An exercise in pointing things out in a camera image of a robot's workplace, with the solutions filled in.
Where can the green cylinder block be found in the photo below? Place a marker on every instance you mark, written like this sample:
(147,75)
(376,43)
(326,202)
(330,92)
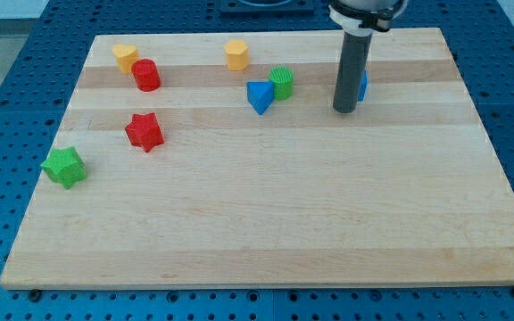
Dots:
(282,78)

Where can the yellow heart block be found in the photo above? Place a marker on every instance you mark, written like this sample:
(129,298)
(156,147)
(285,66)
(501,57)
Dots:
(125,56)

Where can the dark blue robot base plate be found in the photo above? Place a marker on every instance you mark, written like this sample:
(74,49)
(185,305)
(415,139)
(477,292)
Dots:
(239,7)

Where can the wooden board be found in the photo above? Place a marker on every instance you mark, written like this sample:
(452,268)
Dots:
(406,191)

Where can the red cylinder block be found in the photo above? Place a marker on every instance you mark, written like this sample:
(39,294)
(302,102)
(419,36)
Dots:
(146,75)

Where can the yellow hexagon block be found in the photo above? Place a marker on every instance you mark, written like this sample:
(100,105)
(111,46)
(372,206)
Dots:
(237,54)

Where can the blue triangle block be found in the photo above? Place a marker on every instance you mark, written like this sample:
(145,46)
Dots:
(260,94)

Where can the blue cube block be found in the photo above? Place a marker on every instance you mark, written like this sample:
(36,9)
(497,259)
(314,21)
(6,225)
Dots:
(363,86)

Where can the red star block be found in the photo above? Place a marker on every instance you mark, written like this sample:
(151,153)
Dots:
(144,131)

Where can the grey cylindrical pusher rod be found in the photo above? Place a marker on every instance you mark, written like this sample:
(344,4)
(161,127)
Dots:
(353,58)

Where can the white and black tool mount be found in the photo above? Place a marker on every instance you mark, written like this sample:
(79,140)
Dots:
(365,16)

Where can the green star block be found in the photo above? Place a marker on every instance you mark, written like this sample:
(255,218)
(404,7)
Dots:
(64,167)

